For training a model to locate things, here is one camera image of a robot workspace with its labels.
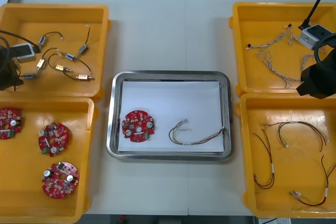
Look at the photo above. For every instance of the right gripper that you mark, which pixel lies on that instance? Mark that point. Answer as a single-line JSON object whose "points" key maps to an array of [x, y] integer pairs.
{"points": [[323, 73]]}

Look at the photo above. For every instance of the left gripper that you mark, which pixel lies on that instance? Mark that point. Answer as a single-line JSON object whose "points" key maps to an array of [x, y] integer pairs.
{"points": [[9, 68]]}

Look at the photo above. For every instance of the round red circuit board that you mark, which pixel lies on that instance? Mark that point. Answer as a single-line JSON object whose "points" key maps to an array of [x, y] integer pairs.
{"points": [[8, 124], [56, 134], [136, 121], [59, 182]]}

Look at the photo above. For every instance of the yellow-orange plastic bin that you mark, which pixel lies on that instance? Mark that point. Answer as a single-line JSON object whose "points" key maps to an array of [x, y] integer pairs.
{"points": [[26, 171], [65, 87], [262, 19], [294, 171]]}

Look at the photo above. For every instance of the pile of metal solenoids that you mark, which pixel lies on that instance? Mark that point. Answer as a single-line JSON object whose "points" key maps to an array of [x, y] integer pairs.
{"points": [[83, 49]]}

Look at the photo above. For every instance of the white paper sheet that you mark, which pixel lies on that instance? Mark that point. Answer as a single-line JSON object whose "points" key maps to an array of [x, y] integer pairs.
{"points": [[170, 98]]}

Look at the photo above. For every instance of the steel tray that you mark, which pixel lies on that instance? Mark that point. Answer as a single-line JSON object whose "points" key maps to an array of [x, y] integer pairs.
{"points": [[168, 75]]}

